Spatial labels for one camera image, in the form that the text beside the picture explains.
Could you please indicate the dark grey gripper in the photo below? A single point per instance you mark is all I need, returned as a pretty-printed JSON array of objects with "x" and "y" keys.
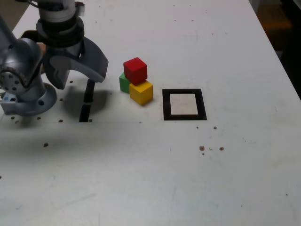
[{"x": 70, "y": 52}]

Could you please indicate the green cube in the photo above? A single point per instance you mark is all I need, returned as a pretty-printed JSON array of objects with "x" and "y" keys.
[{"x": 123, "y": 83}]

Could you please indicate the red cube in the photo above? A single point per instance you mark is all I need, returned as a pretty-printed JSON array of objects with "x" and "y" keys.
[{"x": 135, "y": 70}]

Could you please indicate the yellow cube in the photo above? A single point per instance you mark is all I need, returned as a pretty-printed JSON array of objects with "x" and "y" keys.
[{"x": 141, "y": 93}]

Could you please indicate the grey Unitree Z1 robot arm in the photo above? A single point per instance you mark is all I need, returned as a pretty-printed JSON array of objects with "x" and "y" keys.
[{"x": 23, "y": 54}]

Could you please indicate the black tape square outline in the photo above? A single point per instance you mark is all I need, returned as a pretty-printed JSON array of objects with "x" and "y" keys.
[{"x": 165, "y": 104}]

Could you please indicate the black tape strip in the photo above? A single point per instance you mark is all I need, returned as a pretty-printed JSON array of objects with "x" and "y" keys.
[{"x": 88, "y": 94}]

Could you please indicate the small gripper camera mount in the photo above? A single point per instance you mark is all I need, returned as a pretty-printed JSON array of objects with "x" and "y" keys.
[{"x": 80, "y": 9}]

